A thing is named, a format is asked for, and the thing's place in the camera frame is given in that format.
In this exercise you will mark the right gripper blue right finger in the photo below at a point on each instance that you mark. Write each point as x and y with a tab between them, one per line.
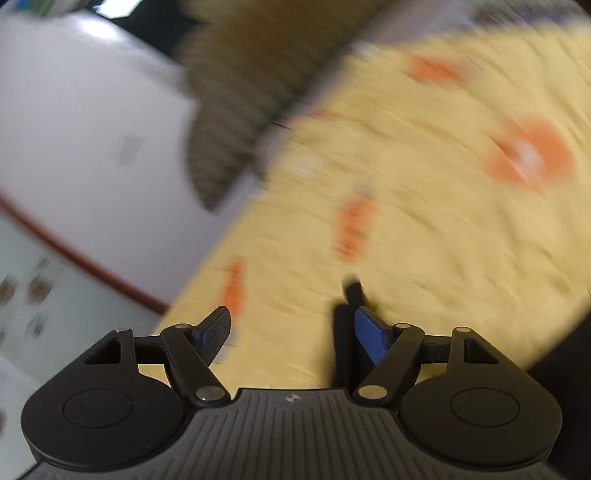
374	335

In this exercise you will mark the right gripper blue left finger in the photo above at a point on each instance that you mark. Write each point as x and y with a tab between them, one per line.
209	336

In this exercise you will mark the black pants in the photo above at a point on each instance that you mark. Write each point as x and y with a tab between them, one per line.
562	367

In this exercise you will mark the frosted floral wardrobe door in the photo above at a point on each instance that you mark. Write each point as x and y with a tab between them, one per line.
51	311

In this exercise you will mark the yellow carrot print bedsheet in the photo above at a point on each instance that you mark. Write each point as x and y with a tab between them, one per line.
450	176

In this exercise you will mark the olive padded headboard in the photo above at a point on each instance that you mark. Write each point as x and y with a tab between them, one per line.
247	63

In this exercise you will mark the brown wooden door frame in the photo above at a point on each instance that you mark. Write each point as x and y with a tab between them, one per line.
10	208

